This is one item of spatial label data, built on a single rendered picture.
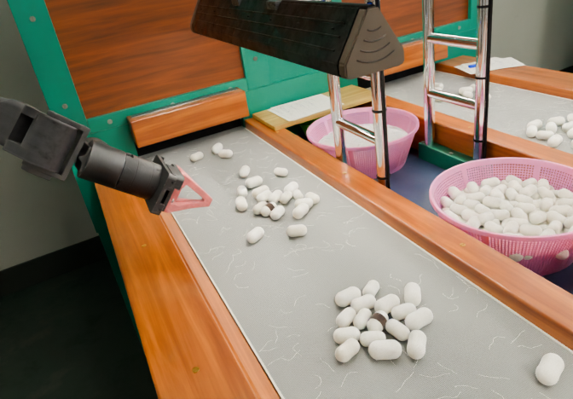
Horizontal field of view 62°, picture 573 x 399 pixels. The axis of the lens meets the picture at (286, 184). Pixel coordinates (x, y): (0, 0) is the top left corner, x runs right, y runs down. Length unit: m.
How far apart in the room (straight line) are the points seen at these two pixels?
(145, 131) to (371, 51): 0.78
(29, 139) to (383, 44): 0.46
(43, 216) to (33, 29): 1.23
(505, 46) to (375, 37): 2.89
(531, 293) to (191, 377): 0.41
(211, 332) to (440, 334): 0.28
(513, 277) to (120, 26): 0.99
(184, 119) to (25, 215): 1.22
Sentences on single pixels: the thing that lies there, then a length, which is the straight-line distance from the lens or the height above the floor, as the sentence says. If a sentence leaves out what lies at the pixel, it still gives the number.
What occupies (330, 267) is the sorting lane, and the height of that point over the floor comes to 0.74.
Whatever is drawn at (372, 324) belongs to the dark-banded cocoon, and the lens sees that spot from 0.61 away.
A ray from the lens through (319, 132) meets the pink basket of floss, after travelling 1.23.
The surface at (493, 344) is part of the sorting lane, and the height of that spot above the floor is 0.74.
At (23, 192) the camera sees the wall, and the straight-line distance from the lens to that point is 2.27.
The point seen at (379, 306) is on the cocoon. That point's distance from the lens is 0.64.
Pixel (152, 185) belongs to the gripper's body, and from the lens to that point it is 0.73.
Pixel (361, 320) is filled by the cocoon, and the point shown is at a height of 0.76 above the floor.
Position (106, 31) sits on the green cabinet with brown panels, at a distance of 1.25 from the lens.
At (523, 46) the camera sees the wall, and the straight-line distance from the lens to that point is 3.56.
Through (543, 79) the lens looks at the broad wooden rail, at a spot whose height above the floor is 0.77.
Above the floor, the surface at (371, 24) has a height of 1.09.
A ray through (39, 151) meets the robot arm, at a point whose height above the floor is 0.99.
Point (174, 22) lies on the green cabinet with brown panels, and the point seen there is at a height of 1.05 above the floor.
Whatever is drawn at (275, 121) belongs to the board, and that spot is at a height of 0.78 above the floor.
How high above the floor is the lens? 1.18
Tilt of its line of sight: 26 degrees down
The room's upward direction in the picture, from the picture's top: 9 degrees counter-clockwise
